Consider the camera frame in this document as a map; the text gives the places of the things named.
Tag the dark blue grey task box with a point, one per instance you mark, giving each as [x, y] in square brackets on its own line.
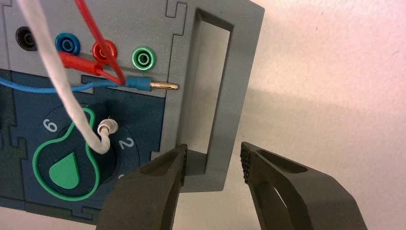
[146, 31]

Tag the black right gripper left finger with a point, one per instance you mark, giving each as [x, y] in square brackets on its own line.
[142, 200]

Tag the green rotary knob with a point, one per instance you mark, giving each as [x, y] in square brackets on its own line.
[66, 171]

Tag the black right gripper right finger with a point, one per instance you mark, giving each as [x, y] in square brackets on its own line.
[298, 203]

